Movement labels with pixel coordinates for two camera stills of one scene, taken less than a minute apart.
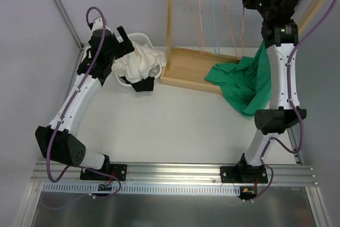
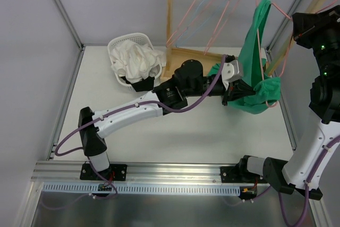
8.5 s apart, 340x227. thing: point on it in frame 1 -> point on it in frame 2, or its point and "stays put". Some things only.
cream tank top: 140,64 stays put
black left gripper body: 123,45 -> 228,93
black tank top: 145,85 stays put
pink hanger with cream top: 227,20 -> 225,17
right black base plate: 256,174 stays put
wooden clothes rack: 189,68 stays put
